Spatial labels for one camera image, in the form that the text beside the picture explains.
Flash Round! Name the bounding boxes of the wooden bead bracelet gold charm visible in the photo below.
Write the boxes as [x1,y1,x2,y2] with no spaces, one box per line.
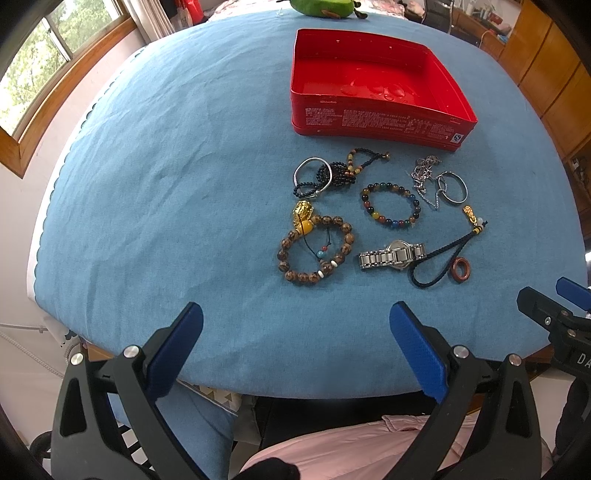
[276,200,356,286]

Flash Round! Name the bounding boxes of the wooden wardrobe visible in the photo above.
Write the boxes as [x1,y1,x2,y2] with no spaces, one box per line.
[499,1,590,240]

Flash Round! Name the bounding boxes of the silver chain necklace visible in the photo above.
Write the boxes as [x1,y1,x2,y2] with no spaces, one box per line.
[406,154,444,211]

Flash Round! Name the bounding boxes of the pink trousers leg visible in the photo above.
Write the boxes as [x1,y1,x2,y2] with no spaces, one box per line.
[239,413,555,480]

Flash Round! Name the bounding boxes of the green plush toy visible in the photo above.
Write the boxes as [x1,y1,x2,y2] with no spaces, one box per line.
[288,0,368,20]

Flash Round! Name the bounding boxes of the black and red items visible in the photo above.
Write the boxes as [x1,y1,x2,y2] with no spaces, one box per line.
[161,0,207,31]

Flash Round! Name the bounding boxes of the blue table cloth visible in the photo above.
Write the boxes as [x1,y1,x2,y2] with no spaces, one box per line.
[33,11,587,399]

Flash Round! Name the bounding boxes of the red tin box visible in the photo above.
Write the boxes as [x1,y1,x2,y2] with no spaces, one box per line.
[290,28,478,152]

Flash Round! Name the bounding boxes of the dark desk with clutter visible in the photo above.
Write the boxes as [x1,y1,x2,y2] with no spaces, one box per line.
[400,0,523,61]

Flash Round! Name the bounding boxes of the wooden window frame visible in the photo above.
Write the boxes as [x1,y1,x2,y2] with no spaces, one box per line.
[1,1,136,179]

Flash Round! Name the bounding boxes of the multicolour bead bracelet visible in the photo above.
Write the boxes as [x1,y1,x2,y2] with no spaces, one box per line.
[359,181,423,229]

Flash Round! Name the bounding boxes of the red-brown stone ring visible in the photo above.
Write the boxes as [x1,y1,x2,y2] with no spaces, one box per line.
[450,257,473,283]

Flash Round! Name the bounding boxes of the silver wrist watch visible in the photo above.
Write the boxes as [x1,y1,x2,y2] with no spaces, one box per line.
[359,240,427,270]

